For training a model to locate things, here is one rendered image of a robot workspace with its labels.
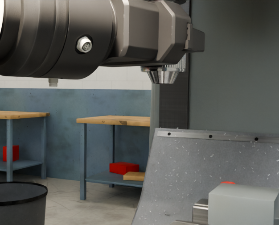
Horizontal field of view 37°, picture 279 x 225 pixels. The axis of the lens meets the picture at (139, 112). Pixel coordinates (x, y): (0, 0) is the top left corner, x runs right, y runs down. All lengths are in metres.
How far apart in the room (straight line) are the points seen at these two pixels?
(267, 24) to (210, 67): 0.13
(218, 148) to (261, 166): 0.08
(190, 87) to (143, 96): 4.22
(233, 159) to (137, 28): 0.47
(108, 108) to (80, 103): 0.42
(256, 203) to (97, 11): 0.22
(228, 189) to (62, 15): 0.23
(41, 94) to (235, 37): 5.10
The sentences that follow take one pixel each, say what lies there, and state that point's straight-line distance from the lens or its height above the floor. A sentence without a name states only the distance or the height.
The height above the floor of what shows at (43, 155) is 0.32.
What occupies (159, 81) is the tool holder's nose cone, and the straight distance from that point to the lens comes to 0.43.
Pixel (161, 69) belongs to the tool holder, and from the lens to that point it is 0.41.
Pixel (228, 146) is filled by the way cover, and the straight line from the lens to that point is 0.78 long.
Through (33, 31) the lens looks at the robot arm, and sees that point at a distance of 0.29.
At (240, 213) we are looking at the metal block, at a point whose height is 1.08.
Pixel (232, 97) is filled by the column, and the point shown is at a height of 1.18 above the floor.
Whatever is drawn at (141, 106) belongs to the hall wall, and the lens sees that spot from 5.04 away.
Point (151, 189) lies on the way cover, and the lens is 0.80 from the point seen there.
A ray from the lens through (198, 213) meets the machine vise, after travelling 0.47.
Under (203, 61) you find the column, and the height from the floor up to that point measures 1.25.
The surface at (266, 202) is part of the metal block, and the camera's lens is 0.40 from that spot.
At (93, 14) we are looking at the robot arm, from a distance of 0.32.
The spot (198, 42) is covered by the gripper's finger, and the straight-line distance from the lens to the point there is 0.43.
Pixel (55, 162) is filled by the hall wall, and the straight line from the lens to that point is 5.75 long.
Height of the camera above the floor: 1.19
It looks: 3 degrees down
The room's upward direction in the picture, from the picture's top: 1 degrees clockwise
